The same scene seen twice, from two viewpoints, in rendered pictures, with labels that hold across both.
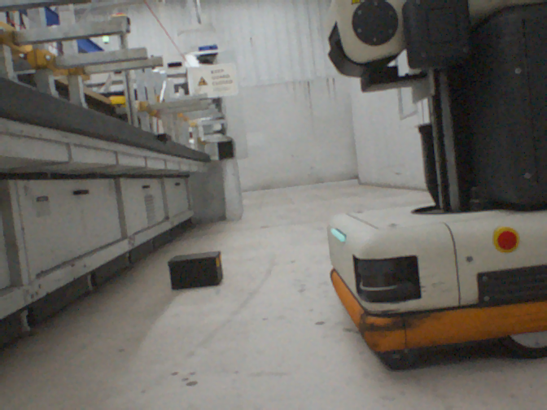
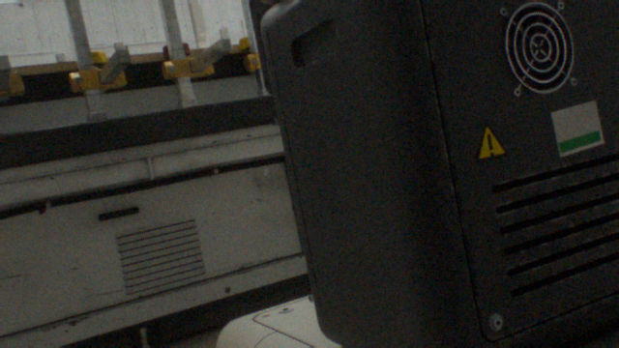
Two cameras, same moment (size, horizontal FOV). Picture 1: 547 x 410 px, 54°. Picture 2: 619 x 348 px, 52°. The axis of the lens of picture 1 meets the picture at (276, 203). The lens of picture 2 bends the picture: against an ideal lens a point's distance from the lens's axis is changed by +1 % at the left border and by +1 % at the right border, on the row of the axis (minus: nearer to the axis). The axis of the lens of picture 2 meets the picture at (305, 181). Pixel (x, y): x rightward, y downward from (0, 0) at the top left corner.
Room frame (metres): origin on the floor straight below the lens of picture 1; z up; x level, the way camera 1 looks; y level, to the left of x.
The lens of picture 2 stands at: (0.76, -1.14, 0.53)
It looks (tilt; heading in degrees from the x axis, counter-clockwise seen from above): 3 degrees down; 65
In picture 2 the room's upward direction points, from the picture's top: 11 degrees counter-clockwise
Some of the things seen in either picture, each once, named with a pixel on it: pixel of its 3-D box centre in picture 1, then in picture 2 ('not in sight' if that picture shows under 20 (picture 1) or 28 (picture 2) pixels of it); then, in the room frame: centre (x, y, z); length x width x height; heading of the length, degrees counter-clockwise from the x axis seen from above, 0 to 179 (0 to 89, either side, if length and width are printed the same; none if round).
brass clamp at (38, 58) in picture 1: (45, 63); (267, 61); (1.54, 0.61, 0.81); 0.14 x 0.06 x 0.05; 1
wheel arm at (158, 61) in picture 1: (98, 69); not in sight; (1.81, 0.54, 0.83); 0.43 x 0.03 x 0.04; 91
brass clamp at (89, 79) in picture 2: not in sight; (98, 79); (1.04, 0.60, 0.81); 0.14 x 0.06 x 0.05; 1
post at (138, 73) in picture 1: (142, 98); not in sight; (2.77, 0.62, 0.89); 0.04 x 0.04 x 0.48; 1
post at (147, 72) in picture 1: (152, 106); not in sight; (3.02, 0.63, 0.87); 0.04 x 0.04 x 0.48; 1
